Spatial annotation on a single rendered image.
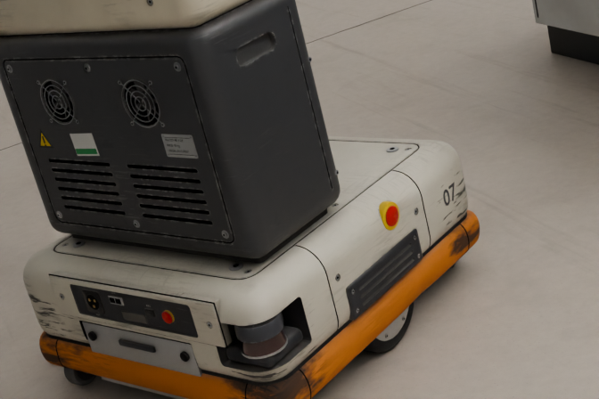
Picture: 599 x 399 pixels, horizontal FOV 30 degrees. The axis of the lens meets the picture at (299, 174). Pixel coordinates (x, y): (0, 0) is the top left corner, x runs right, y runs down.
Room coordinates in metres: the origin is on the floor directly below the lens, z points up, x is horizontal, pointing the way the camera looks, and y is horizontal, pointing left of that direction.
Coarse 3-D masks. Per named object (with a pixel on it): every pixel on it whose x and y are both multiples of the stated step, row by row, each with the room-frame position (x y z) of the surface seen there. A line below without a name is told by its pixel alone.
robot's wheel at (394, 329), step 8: (408, 312) 1.81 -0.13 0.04; (400, 320) 1.79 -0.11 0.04; (408, 320) 1.81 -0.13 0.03; (392, 328) 1.77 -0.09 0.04; (400, 328) 1.79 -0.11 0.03; (384, 336) 1.75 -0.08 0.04; (392, 336) 1.77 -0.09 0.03; (400, 336) 1.79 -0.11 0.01; (376, 344) 1.73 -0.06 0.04; (384, 344) 1.75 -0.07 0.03; (392, 344) 1.77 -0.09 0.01; (376, 352) 1.74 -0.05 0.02
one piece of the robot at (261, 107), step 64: (0, 0) 1.91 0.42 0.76; (64, 0) 1.80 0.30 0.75; (128, 0) 1.70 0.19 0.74; (192, 0) 1.63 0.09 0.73; (256, 0) 1.74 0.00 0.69; (0, 64) 1.96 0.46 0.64; (64, 64) 1.84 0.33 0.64; (128, 64) 1.73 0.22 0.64; (192, 64) 1.63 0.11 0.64; (256, 64) 1.69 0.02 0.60; (64, 128) 1.87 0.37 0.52; (128, 128) 1.76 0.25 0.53; (192, 128) 1.66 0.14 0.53; (256, 128) 1.66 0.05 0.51; (320, 128) 1.77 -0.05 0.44; (64, 192) 1.92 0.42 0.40; (128, 192) 1.79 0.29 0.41; (192, 192) 1.69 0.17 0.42; (256, 192) 1.64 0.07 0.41; (320, 192) 1.74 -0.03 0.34; (256, 256) 1.63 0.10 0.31
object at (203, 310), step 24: (72, 288) 1.82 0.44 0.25; (96, 288) 1.77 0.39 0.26; (120, 288) 1.73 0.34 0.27; (144, 288) 1.70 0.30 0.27; (72, 312) 1.84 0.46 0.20; (96, 312) 1.79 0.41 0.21; (120, 312) 1.75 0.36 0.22; (144, 312) 1.70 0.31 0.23; (168, 312) 1.66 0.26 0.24; (192, 312) 1.62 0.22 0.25; (216, 312) 1.58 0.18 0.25; (192, 336) 1.63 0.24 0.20; (216, 336) 1.59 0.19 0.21
